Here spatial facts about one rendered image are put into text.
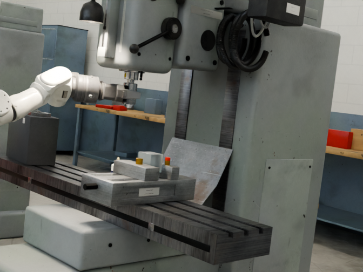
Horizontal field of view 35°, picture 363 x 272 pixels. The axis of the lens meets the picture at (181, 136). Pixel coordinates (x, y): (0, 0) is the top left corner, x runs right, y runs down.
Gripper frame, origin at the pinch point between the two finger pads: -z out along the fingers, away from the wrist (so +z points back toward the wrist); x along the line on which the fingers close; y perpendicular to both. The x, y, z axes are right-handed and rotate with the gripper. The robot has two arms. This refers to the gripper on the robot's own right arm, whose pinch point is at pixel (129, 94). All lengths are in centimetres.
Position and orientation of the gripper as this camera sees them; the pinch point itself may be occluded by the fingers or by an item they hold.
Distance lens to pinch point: 193.9
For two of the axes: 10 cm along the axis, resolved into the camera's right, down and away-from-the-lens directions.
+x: -3.2, -1.1, 9.4
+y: -1.2, 9.9, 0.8
